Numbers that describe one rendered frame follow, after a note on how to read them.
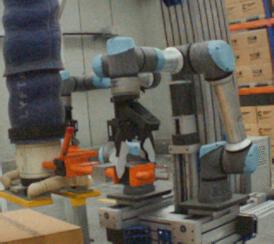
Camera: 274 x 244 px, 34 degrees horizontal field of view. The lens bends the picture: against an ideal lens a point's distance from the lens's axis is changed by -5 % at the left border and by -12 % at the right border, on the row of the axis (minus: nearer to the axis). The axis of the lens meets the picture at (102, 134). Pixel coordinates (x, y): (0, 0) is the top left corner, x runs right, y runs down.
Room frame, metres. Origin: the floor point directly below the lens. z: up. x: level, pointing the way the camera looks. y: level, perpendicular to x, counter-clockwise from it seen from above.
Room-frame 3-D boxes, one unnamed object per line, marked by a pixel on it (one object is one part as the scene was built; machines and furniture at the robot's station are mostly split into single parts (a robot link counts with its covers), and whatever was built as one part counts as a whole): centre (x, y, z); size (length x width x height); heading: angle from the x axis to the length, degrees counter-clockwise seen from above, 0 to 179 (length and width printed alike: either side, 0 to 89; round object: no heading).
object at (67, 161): (1.54, 0.10, 1.27); 0.10 x 0.08 x 0.06; 121
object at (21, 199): (1.71, 0.32, 1.16); 0.34 x 0.10 x 0.05; 31
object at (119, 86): (1.26, -0.07, 1.49); 0.08 x 0.08 x 0.05
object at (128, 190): (2.23, -0.15, 1.09); 0.15 x 0.15 x 0.10
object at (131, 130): (1.26, -0.07, 1.41); 0.09 x 0.08 x 0.12; 30
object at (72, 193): (1.80, 0.15, 1.16); 0.34 x 0.10 x 0.05; 31
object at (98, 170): (1.36, -0.01, 1.26); 0.07 x 0.07 x 0.04; 31
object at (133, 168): (1.24, -0.07, 1.27); 0.08 x 0.07 x 0.05; 31
